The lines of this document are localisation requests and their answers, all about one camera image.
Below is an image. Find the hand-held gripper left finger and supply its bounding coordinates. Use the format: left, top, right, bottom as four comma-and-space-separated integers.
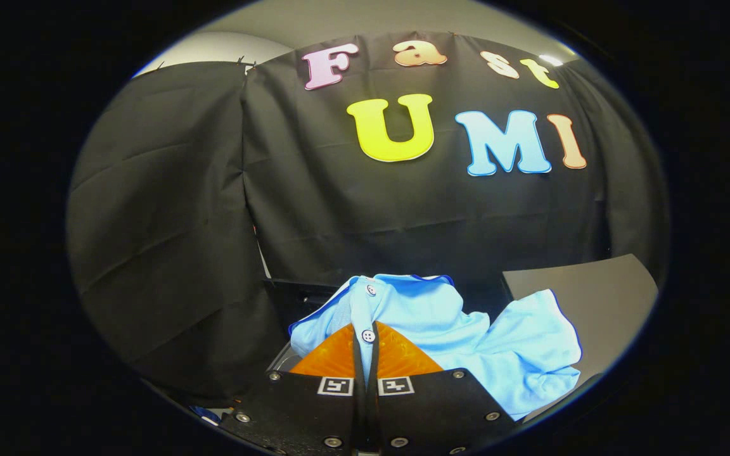
216, 322, 366, 456

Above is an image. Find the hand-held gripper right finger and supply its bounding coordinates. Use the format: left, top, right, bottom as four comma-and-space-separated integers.
365, 321, 519, 456

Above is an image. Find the light blue polo shirt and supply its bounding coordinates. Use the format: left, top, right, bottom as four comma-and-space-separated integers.
288, 273, 584, 422

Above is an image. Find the black backdrop cloth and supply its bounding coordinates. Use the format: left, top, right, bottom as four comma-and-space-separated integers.
66, 32, 670, 401

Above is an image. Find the beige cabinet with dark top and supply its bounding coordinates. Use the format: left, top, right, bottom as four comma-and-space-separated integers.
501, 253, 660, 423

